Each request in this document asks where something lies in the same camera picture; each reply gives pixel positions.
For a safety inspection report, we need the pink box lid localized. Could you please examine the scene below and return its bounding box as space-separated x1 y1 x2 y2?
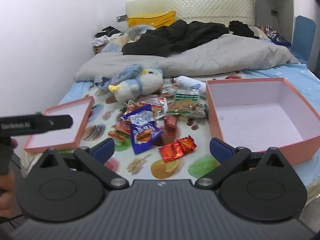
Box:
24 95 95 153

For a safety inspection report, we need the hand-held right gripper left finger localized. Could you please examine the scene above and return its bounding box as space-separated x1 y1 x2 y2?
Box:
35 138 129 190

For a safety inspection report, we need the yellow pillow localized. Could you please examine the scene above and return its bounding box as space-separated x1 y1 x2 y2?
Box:
126 10 177 28

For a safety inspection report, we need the black jacket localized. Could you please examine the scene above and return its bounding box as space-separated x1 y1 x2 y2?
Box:
122 19 229 57

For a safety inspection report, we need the person's left hand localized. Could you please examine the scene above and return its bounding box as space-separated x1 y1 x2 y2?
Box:
0 139 24 220

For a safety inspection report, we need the clear dried tofu packet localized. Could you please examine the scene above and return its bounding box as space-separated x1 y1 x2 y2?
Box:
124 95 168 119

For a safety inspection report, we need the blue printed plastic bag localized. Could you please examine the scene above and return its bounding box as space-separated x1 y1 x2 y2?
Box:
95 64 143 88

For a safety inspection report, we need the pink cardboard box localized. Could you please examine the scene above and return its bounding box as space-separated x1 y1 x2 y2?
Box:
205 77 320 167

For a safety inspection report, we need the blue chair back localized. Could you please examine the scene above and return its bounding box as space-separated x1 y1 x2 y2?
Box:
290 15 317 64

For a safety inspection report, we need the fruit print mat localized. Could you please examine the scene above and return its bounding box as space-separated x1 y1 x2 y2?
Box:
20 72 320 180

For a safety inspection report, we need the row of cosmetic bottles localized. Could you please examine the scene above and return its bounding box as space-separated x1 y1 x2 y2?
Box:
257 24 284 42

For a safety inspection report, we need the white spray bottle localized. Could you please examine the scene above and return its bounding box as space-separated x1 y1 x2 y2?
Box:
175 76 208 98

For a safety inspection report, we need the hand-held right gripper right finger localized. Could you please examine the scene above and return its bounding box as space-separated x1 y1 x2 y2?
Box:
195 137 292 190

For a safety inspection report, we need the cream quilted headboard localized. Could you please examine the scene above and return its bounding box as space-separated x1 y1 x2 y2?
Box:
125 0 255 27

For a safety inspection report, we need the clear brown snack packet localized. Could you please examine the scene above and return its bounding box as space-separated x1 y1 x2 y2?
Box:
161 85 179 97

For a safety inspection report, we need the green label snack packet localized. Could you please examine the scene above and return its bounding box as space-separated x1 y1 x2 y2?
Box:
165 88 200 115

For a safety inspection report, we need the grey blanket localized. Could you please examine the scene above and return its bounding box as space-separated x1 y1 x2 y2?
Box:
74 34 299 82

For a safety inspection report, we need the crumpled silver snack packet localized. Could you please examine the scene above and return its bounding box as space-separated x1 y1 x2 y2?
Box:
189 104 208 118

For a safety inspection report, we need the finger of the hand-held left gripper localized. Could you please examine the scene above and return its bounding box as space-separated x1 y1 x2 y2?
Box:
43 114 74 132

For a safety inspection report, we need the blue star bed sheet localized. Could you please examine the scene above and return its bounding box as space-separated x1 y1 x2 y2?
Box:
60 42 320 120

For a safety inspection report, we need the black garment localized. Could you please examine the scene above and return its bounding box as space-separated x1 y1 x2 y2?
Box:
229 20 260 39

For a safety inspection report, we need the red foil snack packet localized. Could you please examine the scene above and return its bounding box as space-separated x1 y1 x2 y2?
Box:
159 135 198 164

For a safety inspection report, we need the small red snack packet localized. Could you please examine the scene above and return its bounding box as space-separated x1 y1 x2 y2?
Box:
164 115 178 128

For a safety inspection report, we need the plush penguin toy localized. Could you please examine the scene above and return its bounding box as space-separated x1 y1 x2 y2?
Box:
108 64 164 104

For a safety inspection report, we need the blue snack packet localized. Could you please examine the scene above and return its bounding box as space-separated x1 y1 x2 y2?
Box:
122 104 164 155

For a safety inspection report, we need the pile of clothes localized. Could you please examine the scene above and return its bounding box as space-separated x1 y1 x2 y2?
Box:
94 26 123 46

